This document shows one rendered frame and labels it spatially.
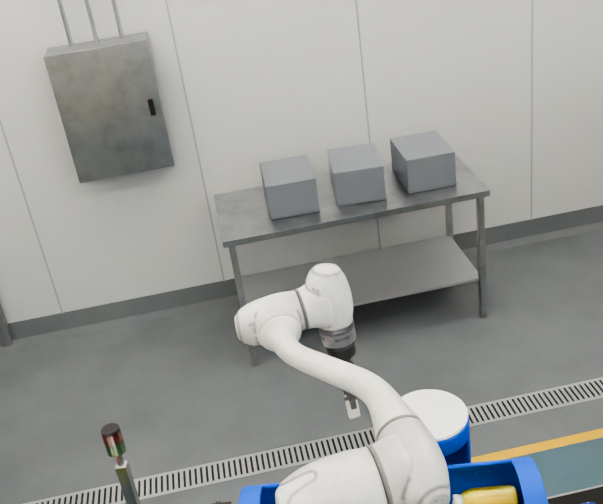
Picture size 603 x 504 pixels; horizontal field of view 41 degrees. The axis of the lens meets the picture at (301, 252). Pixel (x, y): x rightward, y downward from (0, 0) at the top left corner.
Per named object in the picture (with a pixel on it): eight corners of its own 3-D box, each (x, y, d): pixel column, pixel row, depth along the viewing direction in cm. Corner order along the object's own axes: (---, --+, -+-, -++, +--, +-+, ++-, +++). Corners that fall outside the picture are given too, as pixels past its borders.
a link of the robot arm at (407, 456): (425, 404, 154) (358, 425, 152) (465, 473, 139) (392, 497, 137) (429, 450, 161) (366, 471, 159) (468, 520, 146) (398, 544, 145)
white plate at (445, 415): (373, 415, 289) (373, 417, 289) (430, 451, 269) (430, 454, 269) (426, 379, 303) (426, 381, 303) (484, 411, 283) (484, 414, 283)
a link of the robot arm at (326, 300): (349, 306, 204) (299, 320, 202) (338, 252, 197) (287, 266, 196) (361, 325, 194) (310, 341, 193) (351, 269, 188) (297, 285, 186)
